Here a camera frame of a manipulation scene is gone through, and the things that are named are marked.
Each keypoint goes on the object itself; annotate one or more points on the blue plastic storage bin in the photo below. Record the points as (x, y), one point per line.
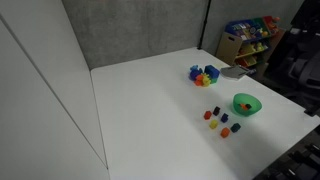
(241, 30)

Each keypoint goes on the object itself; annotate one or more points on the blue plastic toy block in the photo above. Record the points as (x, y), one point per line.
(212, 72)

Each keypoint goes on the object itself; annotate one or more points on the black office chair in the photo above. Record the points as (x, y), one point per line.
(305, 66)

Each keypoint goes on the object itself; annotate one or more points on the wooden toy storage shelf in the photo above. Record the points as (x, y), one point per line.
(228, 45)

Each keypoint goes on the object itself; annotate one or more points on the red wooden block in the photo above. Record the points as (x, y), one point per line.
(207, 115)

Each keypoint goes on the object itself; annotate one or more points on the dark teal wooden block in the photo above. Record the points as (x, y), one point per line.
(249, 106)

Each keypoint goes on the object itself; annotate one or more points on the grey paper booklet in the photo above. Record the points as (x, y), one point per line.
(234, 72)

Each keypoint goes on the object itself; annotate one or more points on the green translucent plastic bowl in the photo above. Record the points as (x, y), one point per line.
(255, 107)

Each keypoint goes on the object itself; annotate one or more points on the orange wooden block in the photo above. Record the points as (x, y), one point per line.
(244, 107)
(225, 132)

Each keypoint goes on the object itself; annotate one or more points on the purple plastic toy piece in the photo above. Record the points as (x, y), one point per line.
(194, 72)

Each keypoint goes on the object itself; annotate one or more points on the black metal frame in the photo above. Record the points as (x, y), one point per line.
(295, 160)

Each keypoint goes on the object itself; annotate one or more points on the yellow plastic toy piece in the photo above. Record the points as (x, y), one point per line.
(206, 80)

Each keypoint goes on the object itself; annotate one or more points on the dark green wooden block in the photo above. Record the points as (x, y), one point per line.
(235, 127)

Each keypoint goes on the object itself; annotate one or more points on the orange plastic toy piece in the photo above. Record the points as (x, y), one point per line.
(199, 81)

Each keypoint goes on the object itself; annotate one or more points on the red plastic storage bin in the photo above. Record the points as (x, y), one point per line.
(270, 23)

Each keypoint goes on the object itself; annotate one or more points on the black vertical pole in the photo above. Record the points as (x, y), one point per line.
(204, 25)

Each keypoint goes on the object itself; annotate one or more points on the yellow plastic storage bin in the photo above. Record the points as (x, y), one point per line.
(248, 49)

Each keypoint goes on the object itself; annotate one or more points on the dark maroon wooden block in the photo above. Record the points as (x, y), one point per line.
(216, 111)

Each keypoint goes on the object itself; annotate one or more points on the blue wooden block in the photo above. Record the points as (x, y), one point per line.
(224, 117)

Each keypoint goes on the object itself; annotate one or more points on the yellow wooden block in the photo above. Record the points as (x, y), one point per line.
(213, 124)

